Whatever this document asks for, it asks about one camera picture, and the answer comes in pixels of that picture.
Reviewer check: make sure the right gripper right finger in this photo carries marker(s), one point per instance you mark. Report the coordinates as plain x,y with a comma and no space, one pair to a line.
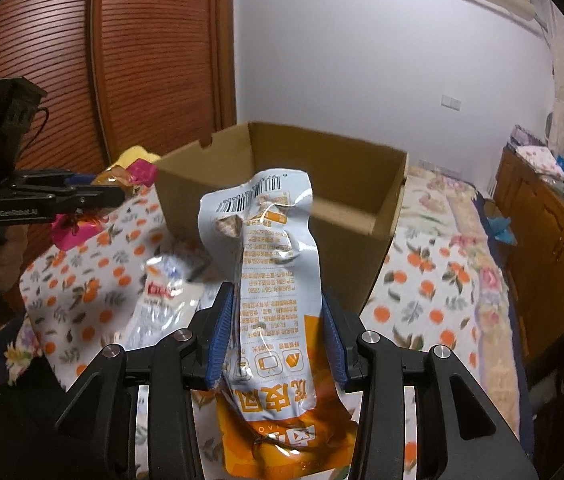
460,433

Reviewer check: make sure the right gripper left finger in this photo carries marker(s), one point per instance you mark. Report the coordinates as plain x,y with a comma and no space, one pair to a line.
100,408

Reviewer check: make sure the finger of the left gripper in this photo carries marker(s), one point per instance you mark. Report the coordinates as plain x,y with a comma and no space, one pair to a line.
85,197
52,177

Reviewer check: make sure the pink snack pack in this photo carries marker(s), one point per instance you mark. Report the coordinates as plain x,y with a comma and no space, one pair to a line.
73,227

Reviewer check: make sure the long white orange snack bag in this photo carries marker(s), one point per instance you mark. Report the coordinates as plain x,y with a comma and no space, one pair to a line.
279,412

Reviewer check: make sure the white red-label snack bag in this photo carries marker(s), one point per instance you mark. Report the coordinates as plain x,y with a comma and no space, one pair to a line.
170,297

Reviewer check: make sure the yellow Pikachu plush toy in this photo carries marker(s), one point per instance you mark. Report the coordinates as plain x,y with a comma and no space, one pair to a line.
130,155

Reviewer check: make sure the orange-print white tablecloth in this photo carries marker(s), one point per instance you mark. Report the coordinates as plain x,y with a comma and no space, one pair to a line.
79,301

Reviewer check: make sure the floral bed quilt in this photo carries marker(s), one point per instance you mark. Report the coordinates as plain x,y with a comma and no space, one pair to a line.
458,284

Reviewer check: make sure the wooden louvered wardrobe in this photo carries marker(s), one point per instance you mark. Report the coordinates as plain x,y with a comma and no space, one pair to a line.
119,73

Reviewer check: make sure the brown cardboard box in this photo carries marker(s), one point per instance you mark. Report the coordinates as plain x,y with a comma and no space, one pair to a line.
348,192

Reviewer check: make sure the blue cloth on floor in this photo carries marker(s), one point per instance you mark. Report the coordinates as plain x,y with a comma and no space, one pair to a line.
498,228

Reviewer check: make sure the wooden sideboard cabinet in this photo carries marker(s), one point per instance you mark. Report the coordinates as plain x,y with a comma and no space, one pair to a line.
536,264

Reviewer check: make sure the folded floral cloth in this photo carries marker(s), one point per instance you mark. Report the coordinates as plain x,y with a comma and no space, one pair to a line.
541,159

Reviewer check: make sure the floral curtain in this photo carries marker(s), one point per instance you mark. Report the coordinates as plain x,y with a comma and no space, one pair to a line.
554,23

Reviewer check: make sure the small white fan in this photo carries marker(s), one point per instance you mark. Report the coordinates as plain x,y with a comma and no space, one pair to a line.
548,127

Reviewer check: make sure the wall socket plate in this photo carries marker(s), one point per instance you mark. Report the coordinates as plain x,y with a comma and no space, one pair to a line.
451,103

